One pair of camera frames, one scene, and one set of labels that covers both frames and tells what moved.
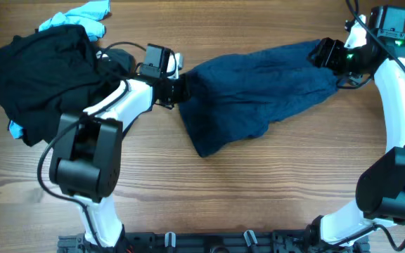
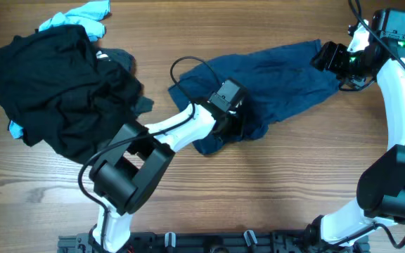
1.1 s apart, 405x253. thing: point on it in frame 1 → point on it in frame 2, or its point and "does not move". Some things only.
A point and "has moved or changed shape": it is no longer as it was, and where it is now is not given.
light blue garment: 87,15 does not move
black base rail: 228,242 does not move
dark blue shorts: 232,98 has moved or changed shape
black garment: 44,74 does not move
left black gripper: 181,97 → 238,128
